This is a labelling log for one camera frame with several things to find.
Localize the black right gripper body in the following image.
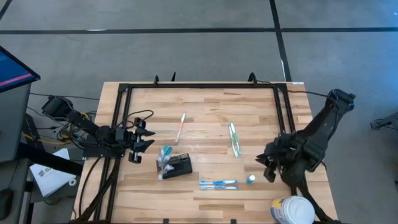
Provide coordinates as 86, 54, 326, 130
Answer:
264, 133, 295, 184

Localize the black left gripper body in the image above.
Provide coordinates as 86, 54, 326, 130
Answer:
115, 117, 147, 165

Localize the bundle of packaged toothbrushes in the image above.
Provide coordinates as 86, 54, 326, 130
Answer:
157, 144, 169, 167

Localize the orange white toothbrush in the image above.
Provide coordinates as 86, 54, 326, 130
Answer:
174, 111, 187, 144

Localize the blue white toothbrush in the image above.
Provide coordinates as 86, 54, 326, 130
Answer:
200, 185, 240, 191
198, 179, 239, 186

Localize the white lidded canister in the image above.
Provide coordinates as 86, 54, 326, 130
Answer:
269, 195, 317, 224

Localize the black desk beam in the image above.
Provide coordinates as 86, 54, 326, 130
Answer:
17, 142, 84, 177

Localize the white paper booklet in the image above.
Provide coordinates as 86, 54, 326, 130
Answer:
29, 148, 78, 198

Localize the blue screen monitor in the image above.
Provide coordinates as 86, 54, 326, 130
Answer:
0, 45, 42, 93

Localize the black computer mouse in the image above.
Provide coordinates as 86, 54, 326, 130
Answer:
0, 189, 14, 220

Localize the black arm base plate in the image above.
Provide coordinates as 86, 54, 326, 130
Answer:
81, 133, 127, 159

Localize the black wire toothbrush rack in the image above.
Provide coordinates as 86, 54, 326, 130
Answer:
156, 152, 194, 180

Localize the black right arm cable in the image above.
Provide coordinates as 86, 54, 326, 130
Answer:
256, 80, 335, 99

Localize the black table frame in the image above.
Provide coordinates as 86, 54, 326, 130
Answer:
72, 75, 340, 224

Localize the black floor cable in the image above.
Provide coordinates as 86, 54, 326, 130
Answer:
29, 91, 101, 101

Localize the yellow cable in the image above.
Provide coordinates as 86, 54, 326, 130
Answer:
22, 113, 91, 146

